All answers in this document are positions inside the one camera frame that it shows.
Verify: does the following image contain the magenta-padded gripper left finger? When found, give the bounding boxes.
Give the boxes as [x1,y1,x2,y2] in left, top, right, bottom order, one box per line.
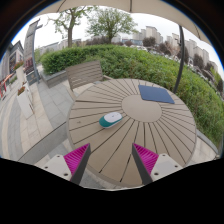
[42,143,92,186]

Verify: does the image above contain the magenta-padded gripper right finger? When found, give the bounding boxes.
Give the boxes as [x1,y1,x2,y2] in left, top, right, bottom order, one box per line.
[131,143,184,186]

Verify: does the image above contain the white and teal computer mouse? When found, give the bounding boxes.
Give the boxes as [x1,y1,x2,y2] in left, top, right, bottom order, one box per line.
[98,111,124,129]

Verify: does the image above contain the blue mouse pad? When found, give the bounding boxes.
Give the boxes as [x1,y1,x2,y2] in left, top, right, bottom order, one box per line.
[138,84,176,105]

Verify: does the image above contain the white planter box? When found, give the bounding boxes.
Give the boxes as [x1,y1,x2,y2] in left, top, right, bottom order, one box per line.
[15,84,35,119]

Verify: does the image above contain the slatted wooden chair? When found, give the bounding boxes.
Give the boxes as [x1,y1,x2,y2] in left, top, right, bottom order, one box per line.
[65,60,114,99]

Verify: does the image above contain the green hedge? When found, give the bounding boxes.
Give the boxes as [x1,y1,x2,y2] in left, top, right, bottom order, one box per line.
[40,44,224,148]

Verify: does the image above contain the dark curved parasol pole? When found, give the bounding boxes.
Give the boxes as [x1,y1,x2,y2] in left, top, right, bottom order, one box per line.
[172,24,186,95]

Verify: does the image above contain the dark sign pillar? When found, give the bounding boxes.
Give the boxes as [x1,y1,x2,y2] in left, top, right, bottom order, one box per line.
[23,18,44,84]

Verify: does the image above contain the sparse thin-trunk tree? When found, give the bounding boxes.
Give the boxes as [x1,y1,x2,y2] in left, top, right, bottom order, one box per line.
[48,5,96,48]

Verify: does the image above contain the distant apartment buildings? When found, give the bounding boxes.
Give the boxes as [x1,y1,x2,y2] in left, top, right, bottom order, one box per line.
[131,25,214,68]

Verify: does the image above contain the leafy round tree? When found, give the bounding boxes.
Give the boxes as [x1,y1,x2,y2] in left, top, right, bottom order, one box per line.
[85,6,138,44]

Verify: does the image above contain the beige parasol canopy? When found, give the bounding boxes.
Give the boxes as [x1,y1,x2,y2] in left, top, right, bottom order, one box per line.
[34,0,212,46]

